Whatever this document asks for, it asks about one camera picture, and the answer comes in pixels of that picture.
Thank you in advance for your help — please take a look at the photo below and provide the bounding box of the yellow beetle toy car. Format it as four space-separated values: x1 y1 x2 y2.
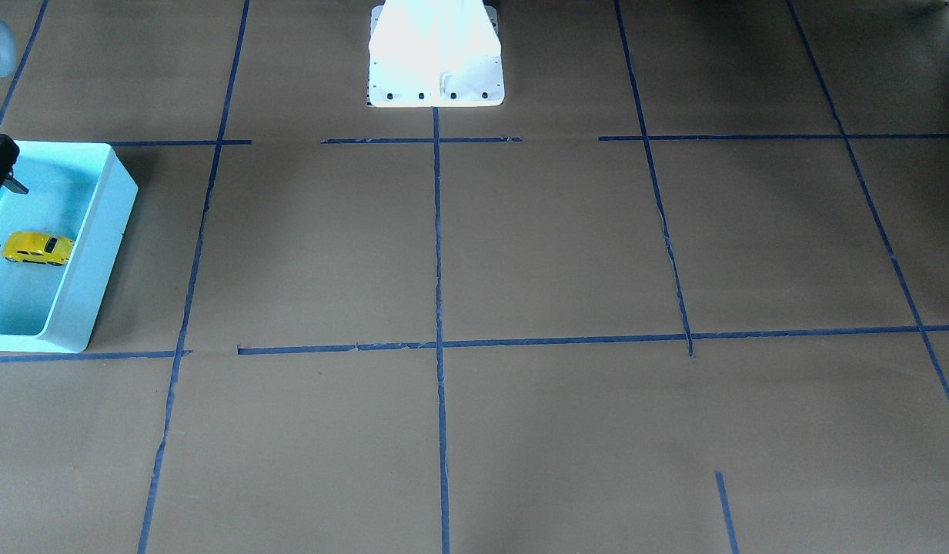
2 231 75 267

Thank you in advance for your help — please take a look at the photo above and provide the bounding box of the white camera mast with base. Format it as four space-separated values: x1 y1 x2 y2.
366 1 506 108

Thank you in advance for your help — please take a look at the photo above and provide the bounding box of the light blue plastic bin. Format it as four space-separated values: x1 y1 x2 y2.
0 141 139 353

